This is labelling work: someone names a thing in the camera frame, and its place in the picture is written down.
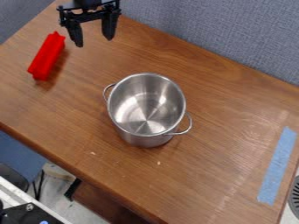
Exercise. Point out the blue tape strip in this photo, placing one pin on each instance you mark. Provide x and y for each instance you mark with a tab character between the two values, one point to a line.
276	168

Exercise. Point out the black device bottom left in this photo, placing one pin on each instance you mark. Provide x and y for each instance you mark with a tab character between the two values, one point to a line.
26	214

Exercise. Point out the red rectangular block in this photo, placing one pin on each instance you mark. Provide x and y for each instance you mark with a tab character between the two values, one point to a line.
46	56

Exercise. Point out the dark fan grille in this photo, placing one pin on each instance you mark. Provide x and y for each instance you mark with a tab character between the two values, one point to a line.
293	197

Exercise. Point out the stainless steel pot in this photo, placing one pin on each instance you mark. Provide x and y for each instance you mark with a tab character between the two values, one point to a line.
146	109

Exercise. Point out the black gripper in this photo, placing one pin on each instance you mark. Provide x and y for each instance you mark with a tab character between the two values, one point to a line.
80	11

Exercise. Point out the black round chair base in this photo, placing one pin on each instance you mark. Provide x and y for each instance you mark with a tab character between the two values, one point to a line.
12	176

